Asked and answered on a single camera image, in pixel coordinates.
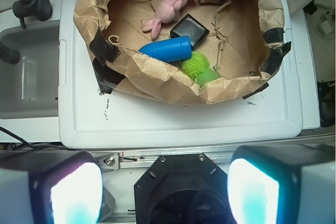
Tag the grey sink basin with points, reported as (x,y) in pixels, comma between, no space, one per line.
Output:
(29,89)

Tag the green fuzzy toy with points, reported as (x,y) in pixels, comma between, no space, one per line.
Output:
(198,69)

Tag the blue plastic bottle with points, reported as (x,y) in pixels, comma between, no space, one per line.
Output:
(169,50)

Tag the white adapter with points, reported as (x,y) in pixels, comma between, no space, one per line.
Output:
(327,26)

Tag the white plastic bin lid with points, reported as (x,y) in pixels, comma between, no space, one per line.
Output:
(91,120)

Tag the black faucet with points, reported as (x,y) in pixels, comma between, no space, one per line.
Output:
(40,9)

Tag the black octagonal mount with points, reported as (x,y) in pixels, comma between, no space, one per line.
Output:
(182,189)

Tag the aluminium rail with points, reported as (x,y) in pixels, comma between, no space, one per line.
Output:
(219,153)

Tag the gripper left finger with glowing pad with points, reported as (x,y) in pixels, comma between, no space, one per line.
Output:
(50,187)

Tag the brown paper bag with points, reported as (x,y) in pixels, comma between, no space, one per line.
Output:
(245,46)

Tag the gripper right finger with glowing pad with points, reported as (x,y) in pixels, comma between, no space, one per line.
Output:
(282,184)

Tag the black square box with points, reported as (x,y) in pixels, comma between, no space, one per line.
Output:
(189,26)

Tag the pink plush bunny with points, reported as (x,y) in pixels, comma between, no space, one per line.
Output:
(166,12)

